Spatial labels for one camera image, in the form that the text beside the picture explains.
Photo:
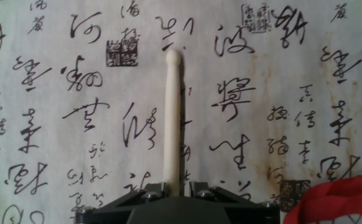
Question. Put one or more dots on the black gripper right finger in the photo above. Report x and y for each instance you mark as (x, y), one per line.
(249, 213)

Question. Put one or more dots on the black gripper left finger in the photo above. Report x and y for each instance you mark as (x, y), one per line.
(112, 211)

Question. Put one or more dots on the light wooden drumstick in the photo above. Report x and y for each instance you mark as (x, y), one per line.
(172, 124)

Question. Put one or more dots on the beige calligraphy print cloth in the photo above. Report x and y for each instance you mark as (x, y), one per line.
(262, 93)

